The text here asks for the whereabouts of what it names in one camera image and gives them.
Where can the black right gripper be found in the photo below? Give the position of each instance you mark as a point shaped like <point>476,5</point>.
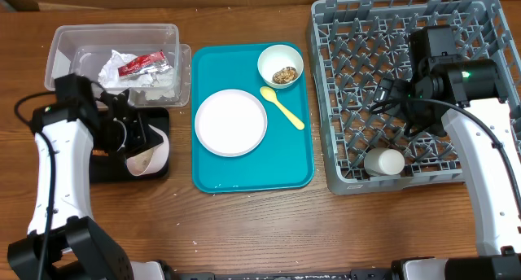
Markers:
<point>385,93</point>

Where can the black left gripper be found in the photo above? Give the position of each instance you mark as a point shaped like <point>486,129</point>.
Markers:
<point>142,139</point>

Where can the white napkin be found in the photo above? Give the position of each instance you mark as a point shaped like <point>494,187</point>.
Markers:
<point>122,84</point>

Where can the white plastic cup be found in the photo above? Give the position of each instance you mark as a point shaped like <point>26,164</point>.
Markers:
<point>384,161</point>

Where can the red foil wrapper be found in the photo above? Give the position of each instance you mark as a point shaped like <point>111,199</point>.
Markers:
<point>145,64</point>

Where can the brown food lump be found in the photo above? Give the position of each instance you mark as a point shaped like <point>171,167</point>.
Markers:
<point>285,75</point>

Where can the white bowl with food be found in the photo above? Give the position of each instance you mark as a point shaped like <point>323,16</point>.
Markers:
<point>276,57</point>

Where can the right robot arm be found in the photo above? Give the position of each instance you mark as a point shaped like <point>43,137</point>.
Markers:
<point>468,102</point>

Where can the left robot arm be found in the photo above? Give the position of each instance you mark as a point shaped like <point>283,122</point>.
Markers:
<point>64,241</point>

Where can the grey dishwasher rack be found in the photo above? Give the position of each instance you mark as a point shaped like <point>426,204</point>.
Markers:
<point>356,43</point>

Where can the black plastic tray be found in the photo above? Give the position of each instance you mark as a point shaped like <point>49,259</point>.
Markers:
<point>112,169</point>

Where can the large white plate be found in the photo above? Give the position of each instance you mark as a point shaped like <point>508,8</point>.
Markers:
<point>231,123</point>

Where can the clear plastic bin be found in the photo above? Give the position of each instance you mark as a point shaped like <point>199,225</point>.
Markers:
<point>84,49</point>

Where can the yellow plastic spoon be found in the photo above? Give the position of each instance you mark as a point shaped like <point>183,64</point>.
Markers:
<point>270,95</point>

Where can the teal serving tray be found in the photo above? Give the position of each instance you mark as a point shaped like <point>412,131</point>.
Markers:
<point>284,158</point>

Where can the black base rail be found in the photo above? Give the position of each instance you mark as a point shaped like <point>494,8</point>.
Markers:
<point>285,275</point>

